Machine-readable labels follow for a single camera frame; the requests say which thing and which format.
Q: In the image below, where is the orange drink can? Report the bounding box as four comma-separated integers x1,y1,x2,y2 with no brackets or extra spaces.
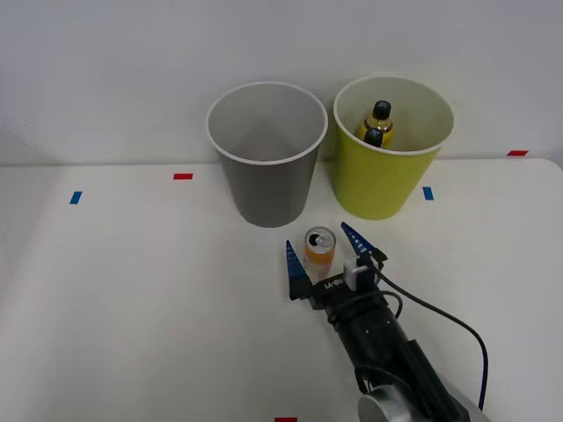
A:
303,225,338,284

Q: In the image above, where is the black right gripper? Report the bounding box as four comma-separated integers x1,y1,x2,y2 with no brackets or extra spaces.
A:
285,221,389,312

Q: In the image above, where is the yellow-green plastic waste bin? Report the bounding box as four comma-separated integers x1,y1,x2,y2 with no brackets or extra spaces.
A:
332,75,456,222

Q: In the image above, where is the yellow bottle with black cap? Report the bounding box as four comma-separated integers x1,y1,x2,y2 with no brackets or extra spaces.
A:
355,99,395,142
362,127,396,149

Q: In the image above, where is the grey plastic waste bin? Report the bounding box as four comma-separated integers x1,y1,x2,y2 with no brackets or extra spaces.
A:
205,81,330,229

